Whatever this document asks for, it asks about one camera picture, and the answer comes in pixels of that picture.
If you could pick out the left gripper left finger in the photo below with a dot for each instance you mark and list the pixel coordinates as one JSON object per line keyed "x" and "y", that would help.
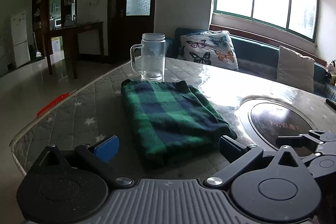
{"x": 107, "y": 148}

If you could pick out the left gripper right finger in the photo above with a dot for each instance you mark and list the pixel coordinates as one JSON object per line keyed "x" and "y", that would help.
{"x": 230, "y": 149}

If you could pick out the green blue plaid shirt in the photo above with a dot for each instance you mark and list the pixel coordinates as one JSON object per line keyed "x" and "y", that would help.
{"x": 172, "y": 122}

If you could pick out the grey quilted star table cover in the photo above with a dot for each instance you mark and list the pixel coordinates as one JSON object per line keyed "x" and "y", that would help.
{"x": 95, "y": 111}

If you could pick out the round black induction cooktop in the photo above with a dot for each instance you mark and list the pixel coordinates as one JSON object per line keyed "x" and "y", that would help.
{"x": 264, "y": 120}

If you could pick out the red plastic stool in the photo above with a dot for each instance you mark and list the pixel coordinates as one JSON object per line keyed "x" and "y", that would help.
{"x": 52, "y": 104}

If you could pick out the beige plain pillow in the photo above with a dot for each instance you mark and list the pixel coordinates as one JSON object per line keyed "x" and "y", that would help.
{"x": 295, "y": 70}

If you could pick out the plush toy on sofa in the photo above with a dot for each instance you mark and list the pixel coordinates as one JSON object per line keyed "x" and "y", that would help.
{"x": 331, "y": 72}

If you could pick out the clear glass mug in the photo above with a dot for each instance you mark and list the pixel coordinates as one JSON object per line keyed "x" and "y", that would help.
{"x": 152, "y": 57}

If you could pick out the butterfly print pillow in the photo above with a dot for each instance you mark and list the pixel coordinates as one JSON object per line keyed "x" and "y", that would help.
{"x": 210, "y": 48}

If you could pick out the white broom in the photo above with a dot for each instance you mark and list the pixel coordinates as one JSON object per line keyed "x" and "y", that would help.
{"x": 38, "y": 53}

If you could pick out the dark wooden side table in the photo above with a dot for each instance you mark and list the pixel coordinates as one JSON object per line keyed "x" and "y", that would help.
{"x": 71, "y": 42}

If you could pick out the white refrigerator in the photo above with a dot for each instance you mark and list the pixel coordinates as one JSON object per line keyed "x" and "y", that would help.
{"x": 19, "y": 38}

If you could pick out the dark wooden cabinet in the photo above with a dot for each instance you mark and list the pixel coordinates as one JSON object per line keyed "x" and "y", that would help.
{"x": 51, "y": 14}

